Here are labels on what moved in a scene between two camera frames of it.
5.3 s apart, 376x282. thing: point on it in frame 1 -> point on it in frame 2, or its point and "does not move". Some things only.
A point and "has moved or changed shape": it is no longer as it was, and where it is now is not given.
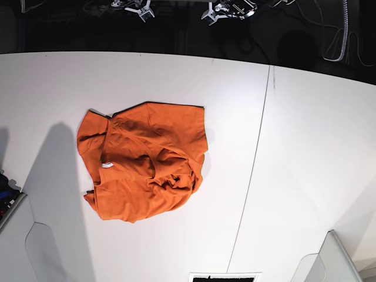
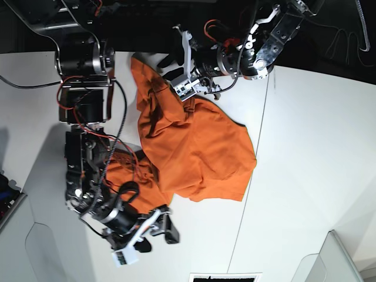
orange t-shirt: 147,158 has moved or changed shape
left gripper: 140,6 -> 128,230
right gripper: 238,9 -> 202,67
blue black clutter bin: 10,198 does not move
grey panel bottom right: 330,264 does not move
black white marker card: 227,277 does not move
